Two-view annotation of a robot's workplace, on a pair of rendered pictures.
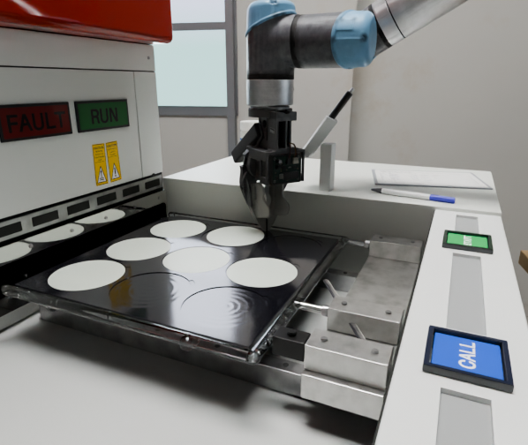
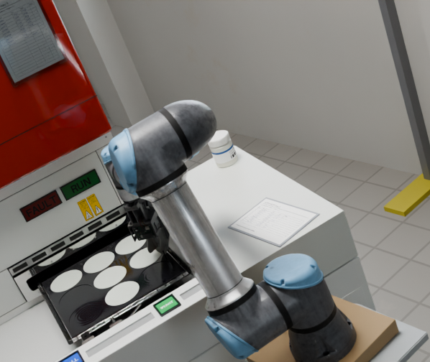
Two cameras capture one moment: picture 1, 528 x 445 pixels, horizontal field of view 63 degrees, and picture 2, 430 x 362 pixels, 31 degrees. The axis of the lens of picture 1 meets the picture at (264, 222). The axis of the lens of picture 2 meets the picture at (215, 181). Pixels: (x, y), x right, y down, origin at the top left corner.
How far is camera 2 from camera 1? 186 cm
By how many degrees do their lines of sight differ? 47
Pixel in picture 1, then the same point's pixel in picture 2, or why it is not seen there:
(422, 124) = not seen: outside the picture
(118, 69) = (84, 156)
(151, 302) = (69, 305)
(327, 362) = not seen: hidden behind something
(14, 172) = (36, 231)
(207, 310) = (80, 314)
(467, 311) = (104, 345)
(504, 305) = (113, 347)
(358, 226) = not seen: hidden behind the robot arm
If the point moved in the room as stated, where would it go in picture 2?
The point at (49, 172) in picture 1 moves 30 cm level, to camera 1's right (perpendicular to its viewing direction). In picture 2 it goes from (55, 225) to (119, 238)
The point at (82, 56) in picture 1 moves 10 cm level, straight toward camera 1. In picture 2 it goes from (58, 164) to (42, 182)
